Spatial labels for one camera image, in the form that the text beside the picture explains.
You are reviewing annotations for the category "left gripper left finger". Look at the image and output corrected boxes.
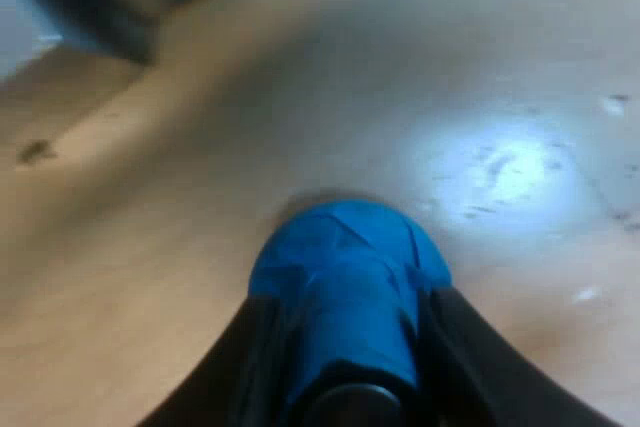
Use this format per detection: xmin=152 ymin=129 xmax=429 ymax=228
xmin=133 ymin=292 xmax=306 ymax=427

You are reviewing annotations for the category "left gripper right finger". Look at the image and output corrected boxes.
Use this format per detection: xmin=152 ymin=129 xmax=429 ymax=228
xmin=412 ymin=280 xmax=614 ymax=427

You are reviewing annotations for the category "bright blue tamper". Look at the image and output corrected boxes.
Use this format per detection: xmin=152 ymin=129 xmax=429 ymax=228
xmin=249 ymin=199 xmax=454 ymax=427

